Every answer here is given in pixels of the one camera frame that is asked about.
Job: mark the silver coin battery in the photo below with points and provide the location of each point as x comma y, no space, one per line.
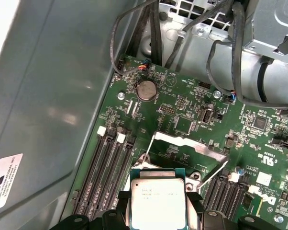
146,89

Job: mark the green motherboard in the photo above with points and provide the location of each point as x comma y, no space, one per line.
244,153

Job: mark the black PC case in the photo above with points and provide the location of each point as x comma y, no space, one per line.
50,95

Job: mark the metal socket cover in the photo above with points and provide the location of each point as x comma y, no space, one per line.
206,151

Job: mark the metal drive cage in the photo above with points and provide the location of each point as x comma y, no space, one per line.
266,28

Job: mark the silver CPU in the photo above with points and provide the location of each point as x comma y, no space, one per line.
158,198

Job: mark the white board sticker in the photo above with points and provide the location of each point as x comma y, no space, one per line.
263,178

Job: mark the RAM slot black clips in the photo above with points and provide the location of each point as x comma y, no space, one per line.
233,203
121,177
213,195
102,167

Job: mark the metal locking lever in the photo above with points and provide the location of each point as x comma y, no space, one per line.
213,174

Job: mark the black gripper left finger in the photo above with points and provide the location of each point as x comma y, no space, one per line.
123,201

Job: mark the small black chip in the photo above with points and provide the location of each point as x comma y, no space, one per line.
260,122

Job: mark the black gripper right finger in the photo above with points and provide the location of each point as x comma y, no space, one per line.
195,201

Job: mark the white case label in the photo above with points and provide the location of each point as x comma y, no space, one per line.
7,177

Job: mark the RAM slot white clips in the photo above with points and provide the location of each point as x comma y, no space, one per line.
112,172
91,167
223,198

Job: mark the metal USB port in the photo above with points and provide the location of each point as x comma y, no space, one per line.
208,117

